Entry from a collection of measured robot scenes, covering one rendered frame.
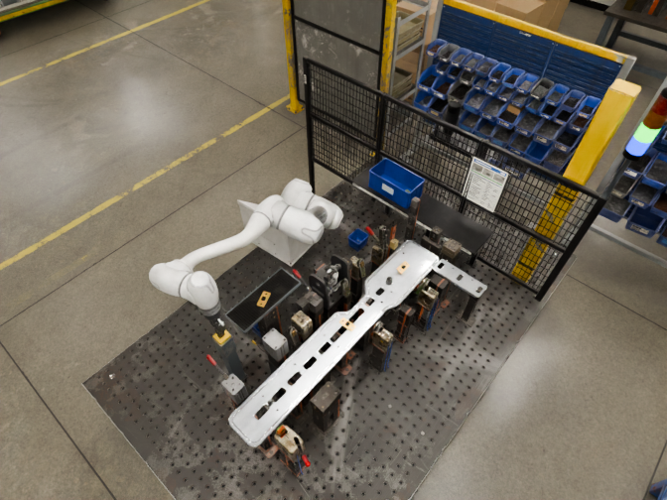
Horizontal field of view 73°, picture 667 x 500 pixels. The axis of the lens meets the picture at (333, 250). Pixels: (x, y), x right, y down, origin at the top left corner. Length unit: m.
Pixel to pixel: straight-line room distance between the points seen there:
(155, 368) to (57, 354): 1.31
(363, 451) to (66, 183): 3.86
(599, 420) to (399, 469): 1.65
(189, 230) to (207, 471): 2.33
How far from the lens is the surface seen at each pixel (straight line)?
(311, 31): 4.71
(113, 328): 3.78
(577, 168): 2.37
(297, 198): 2.69
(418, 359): 2.56
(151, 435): 2.54
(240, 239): 1.99
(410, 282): 2.45
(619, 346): 3.93
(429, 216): 2.73
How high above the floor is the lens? 2.98
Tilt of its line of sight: 51 degrees down
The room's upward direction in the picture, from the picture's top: straight up
